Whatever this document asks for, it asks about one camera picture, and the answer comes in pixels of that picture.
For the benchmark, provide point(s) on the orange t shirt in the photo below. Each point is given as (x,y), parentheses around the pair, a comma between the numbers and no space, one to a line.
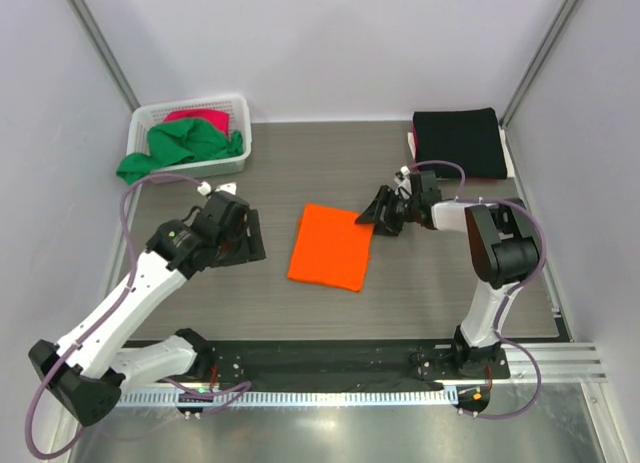
(331,248)

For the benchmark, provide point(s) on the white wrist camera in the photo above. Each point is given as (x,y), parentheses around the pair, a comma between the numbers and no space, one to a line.
(205,189)
(402,181)

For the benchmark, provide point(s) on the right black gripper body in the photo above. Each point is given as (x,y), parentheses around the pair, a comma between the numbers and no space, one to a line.
(409,212)

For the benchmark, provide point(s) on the folded pink t shirt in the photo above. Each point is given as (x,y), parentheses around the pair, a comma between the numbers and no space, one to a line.
(414,158)

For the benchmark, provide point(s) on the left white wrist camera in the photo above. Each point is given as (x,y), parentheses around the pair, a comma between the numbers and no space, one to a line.
(205,189)

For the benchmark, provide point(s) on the aluminium front rail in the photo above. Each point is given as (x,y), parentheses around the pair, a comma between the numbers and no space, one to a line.
(562,363)

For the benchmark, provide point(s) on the white slotted cable duct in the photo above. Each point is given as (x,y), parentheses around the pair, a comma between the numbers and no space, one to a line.
(172,396)

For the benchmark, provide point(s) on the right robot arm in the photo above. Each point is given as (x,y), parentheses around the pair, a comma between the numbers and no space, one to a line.
(506,251)

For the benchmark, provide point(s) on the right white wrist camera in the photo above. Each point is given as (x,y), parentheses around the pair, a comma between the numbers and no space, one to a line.
(402,181)

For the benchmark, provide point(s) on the pink t shirt in basket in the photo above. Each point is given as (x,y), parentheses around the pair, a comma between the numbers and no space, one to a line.
(219,119)

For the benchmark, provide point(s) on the green t shirt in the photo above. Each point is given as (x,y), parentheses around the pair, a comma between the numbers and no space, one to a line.
(177,142)

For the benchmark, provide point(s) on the left aluminium frame post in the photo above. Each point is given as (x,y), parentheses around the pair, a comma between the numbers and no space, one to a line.
(101,46)

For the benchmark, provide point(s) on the right aluminium frame post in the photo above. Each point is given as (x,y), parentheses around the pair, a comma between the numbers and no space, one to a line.
(552,36)

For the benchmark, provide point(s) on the folded white t shirt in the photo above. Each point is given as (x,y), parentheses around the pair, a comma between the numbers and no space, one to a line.
(507,157)

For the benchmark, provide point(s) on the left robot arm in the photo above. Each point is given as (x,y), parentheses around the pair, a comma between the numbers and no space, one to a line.
(88,371)

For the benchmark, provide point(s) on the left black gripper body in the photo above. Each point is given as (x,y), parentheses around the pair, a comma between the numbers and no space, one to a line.
(232,247)

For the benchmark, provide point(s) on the aluminium frame post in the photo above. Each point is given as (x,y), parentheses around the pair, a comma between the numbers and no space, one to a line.
(101,46)
(552,36)

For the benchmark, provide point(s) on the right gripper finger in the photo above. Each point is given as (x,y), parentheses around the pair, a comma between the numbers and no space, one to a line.
(377,210)
(391,228)

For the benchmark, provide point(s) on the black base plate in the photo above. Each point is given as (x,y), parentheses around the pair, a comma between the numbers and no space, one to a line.
(350,366)

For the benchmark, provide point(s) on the folded black t shirt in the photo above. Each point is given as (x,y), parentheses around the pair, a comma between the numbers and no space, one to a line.
(468,138)

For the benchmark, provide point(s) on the white plastic basket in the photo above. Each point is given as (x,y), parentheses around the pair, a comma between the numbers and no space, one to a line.
(234,104)

